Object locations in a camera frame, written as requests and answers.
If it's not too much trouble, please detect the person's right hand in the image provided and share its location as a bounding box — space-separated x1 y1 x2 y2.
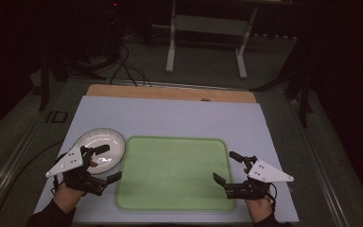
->
245 195 274 224

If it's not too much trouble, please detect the white metal stand frame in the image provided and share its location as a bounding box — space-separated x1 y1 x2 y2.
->
165 0 260 80

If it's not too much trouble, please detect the black rectangular floor bracket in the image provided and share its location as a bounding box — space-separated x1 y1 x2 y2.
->
45 110 69 124

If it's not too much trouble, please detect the black cable bundle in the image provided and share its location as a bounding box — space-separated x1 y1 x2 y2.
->
109 42 152 88

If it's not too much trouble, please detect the white table cover sheet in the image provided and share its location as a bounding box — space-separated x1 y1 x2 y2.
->
33 95 300 224

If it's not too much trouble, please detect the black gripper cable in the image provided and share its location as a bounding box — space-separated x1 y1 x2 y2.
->
265 182 279 210
51 174 61 196

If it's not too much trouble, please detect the metal floor rail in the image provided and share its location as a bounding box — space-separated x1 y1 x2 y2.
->
286 96 352 227
0 117 46 220

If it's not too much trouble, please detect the green rectangular tray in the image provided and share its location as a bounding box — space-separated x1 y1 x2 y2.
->
114 135 237 212

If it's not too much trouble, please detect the black floor cable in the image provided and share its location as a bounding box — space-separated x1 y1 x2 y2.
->
0 139 64 227

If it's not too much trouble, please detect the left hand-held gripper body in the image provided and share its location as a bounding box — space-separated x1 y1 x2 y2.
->
45 144 109 197

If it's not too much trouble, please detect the black metal stand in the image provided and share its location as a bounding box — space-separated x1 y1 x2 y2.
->
282 29 315 129

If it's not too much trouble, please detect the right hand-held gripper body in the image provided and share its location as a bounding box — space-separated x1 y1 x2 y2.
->
225 155 295 201

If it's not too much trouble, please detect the white round plate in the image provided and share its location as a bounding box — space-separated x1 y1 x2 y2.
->
74 127 127 176

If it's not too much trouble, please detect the person's left hand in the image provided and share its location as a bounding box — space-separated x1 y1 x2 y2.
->
53 182 88 216

